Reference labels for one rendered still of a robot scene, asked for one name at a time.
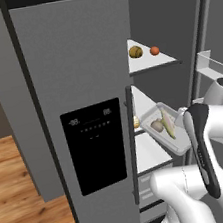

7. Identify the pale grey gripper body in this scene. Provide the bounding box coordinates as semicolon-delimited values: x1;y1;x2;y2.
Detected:
176;105;191;122

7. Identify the clear tupperware container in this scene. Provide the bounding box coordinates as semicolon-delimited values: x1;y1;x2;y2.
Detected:
137;98;194;162

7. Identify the white fridge shelf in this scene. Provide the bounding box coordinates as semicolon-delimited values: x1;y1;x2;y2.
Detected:
123;31;184;78
131;127;176;177
127;80;175;137

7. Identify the clear door shelf bin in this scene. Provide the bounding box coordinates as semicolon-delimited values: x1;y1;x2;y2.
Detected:
193;47;223;87

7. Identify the grey fridge drawer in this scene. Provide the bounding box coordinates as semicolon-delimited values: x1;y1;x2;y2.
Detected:
133;171;166;212

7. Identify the grey fridge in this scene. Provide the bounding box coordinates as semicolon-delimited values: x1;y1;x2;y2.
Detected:
0;0;223;223

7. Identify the open fridge door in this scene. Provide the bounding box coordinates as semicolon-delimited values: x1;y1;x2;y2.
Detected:
173;0;223;187

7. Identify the grey fridge door with display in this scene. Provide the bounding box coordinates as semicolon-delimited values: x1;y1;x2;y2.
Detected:
8;0;162;223

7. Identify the yellow green food piece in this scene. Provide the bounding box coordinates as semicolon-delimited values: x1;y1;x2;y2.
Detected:
159;105;178;142

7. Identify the brown round food piece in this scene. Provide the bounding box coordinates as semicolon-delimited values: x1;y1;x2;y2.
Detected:
149;118;165;135

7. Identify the yellow food item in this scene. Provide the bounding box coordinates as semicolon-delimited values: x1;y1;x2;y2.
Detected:
131;115;141;129

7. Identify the orange fruit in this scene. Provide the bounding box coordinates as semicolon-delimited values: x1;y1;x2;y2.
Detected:
148;45;161;57

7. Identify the brown yellow round fruit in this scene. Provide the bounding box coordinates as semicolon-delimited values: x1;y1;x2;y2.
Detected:
127;44;144;60

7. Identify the grey cabinet side panel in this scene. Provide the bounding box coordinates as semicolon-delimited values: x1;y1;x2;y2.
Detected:
0;0;68;211

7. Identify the dark fridge door handle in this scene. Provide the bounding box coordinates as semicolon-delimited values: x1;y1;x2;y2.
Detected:
117;84;150;206

